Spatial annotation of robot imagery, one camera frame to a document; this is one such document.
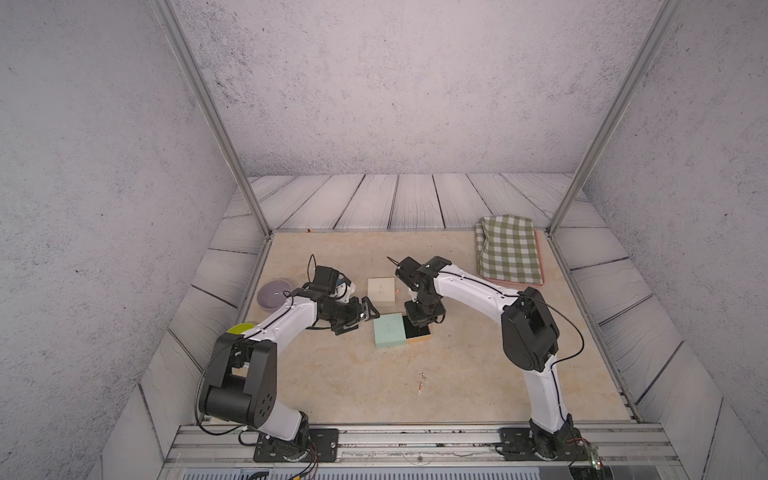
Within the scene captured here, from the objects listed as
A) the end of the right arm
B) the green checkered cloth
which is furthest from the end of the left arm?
the green checkered cloth

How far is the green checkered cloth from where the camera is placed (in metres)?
1.08

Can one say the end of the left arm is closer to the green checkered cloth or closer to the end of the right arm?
the end of the right arm
